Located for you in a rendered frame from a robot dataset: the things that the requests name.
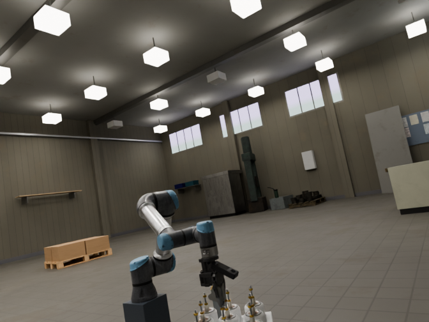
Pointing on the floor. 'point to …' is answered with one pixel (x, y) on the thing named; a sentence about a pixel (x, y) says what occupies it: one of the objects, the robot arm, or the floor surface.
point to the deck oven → (224, 194)
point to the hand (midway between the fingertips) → (223, 303)
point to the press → (254, 204)
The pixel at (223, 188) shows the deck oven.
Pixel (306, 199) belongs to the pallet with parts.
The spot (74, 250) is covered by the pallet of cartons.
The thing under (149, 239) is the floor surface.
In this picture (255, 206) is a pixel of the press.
